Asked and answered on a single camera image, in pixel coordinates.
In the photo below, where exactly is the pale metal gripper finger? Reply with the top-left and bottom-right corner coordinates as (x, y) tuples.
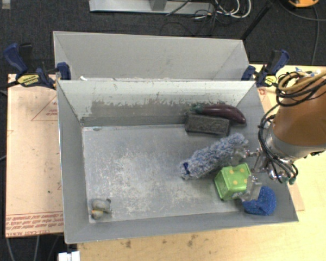
(229, 147), (249, 169)
(239, 174), (263, 201)

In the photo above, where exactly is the green cube with yellow dots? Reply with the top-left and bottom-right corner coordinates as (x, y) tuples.
(214, 162), (252, 201)

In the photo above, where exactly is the blue sponge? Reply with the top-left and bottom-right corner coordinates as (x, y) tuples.
(242, 185), (277, 216)

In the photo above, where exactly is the blue fuzzy duster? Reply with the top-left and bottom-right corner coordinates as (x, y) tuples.
(179, 132), (249, 181)

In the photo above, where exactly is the dark grey sponge block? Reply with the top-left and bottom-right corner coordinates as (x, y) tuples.
(184, 113), (231, 136)

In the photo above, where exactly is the purple toy eggplant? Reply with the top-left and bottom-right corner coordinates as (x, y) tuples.
(191, 103), (247, 125)

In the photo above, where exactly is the grey metal bin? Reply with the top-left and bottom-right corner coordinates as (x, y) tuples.
(52, 30), (300, 245)

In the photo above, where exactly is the small grey toy animal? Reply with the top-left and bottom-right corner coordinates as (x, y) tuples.
(90, 198), (112, 220)

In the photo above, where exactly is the brown cardboard board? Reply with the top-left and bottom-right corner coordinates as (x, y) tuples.
(5, 73), (306, 239)

